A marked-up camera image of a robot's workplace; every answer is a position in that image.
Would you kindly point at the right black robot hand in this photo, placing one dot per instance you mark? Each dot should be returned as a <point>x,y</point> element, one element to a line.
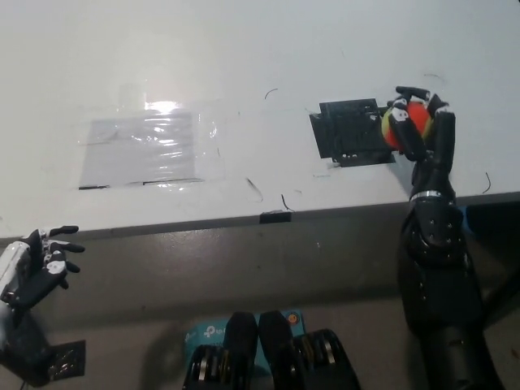
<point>434,170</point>

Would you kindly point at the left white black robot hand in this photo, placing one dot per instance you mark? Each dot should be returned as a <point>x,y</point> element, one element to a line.
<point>34,280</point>

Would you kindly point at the orange yellow tennis ball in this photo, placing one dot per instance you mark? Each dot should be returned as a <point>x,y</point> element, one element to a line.
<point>420,122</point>

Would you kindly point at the left black robot body block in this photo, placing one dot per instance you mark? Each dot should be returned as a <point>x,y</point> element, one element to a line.
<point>227,357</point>

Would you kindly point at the blue object under table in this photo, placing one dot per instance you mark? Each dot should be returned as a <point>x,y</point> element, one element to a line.
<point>467,218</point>

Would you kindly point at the black floor tape square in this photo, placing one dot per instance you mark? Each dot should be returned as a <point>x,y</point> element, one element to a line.
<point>67,359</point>

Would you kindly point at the black tape patch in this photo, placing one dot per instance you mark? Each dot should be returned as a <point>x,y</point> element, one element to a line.
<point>349,132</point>

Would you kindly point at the clear plastic taped sheet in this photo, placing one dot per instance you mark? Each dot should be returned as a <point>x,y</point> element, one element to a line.
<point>138,152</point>

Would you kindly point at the small black tape strip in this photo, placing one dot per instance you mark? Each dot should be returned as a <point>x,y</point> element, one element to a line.
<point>275,217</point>

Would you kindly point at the teal router box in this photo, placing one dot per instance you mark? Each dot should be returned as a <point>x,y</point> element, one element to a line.
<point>207,332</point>

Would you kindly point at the clear plastic tape film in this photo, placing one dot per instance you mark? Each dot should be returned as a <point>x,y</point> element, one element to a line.
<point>207,132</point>

